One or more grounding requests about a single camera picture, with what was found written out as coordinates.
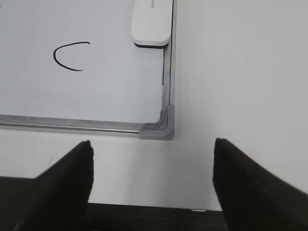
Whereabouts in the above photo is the white board eraser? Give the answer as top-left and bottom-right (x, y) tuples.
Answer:
(131, 0), (173, 48)

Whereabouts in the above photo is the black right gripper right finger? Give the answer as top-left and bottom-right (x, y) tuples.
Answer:
(213, 138), (308, 231)

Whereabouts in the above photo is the white board with grey frame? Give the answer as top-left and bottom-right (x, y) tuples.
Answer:
(0, 0), (176, 140)

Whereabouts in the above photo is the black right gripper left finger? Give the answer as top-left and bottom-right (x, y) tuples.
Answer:
(0, 141), (94, 231)

